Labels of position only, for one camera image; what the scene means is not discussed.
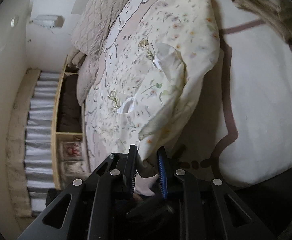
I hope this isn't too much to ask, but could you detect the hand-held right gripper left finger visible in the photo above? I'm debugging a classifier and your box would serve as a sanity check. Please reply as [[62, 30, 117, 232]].
[[17, 144, 139, 240]]

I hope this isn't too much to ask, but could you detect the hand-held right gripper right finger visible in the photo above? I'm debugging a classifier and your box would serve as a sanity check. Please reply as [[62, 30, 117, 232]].
[[157, 146, 278, 240]]

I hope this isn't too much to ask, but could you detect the floral cream pajama garment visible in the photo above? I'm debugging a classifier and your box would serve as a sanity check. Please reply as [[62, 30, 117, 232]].
[[84, 0, 220, 167]]

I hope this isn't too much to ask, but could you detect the wooden bedside shelf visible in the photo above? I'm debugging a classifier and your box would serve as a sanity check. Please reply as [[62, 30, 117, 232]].
[[51, 55, 91, 190]]

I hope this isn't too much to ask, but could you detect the brown cushion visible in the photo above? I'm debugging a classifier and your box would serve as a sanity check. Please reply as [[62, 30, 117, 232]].
[[58, 75, 84, 133]]

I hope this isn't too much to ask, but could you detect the small beige knitted pillow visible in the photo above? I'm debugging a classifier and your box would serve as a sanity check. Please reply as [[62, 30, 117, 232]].
[[76, 52, 104, 105]]

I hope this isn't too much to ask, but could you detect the grey pleated curtain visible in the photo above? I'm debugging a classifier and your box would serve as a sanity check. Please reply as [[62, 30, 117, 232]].
[[23, 71, 61, 218]]

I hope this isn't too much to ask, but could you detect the beige printed curtain valance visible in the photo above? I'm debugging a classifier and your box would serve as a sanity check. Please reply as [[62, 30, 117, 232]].
[[7, 67, 41, 218]]

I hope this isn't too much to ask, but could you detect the plain beige pillow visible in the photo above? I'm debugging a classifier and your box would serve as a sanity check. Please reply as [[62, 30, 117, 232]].
[[67, 47, 86, 68]]

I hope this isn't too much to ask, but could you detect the bear printed bedsheet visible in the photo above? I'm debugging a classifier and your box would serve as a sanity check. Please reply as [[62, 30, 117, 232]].
[[84, 0, 292, 188]]

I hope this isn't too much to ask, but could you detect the large beige knitted pillow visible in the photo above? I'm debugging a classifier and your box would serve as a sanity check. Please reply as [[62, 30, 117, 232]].
[[71, 0, 136, 55]]

